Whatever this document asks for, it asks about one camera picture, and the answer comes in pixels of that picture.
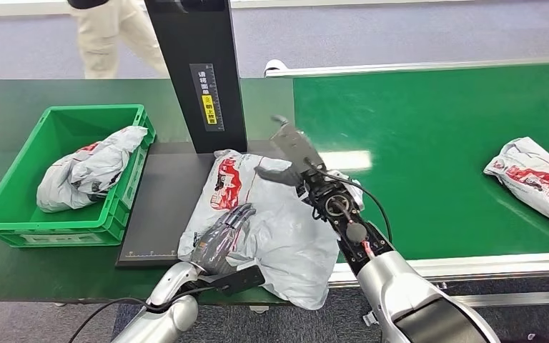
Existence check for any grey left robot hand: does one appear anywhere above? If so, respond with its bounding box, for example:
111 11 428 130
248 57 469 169
189 203 258 277

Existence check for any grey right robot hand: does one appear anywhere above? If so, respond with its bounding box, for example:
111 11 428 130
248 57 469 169
254 165 310 192

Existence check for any large white poly bag package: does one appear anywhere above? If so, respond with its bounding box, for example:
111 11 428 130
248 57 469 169
177 148 366 312

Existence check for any black weighing device with column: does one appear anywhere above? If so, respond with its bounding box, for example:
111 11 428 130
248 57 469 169
114 0 305 270

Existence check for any crumpled grey poly bag package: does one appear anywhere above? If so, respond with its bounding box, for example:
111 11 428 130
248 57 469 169
36 124 149 214

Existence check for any green plastic basket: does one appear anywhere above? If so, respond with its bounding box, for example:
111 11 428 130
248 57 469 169
0 104 157 249

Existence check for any long white red-print package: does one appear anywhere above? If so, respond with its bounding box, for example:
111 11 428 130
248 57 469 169
483 136 549 234

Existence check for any black and yellow label sticker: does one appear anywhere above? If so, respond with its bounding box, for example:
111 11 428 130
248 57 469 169
189 62 226 132

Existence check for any person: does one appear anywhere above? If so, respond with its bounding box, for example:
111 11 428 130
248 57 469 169
66 0 171 81

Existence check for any dark green table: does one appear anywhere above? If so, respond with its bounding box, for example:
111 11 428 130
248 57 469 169
0 78 305 307

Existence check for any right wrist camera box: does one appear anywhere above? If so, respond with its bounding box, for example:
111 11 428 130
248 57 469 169
269 114 328 179

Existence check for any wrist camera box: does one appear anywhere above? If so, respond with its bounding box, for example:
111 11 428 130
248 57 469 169
197 264 267 298
269 114 328 179

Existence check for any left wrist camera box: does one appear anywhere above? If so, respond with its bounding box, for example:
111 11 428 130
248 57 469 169
197 264 267 298

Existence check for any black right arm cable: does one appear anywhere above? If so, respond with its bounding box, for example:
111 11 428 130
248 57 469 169
304 157 395 245

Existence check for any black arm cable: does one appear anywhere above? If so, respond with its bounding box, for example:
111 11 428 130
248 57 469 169
304 157 395 245
67 285 214 343

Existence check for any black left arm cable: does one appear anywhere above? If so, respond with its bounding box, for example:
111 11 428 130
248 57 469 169
67 285 214 343

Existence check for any green conveyor belt with frame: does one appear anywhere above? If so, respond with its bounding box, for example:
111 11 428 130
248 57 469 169
262 54 549 291

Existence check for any metal bracket under conveyor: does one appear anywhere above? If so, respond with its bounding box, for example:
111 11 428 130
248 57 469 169
361 308 382 328

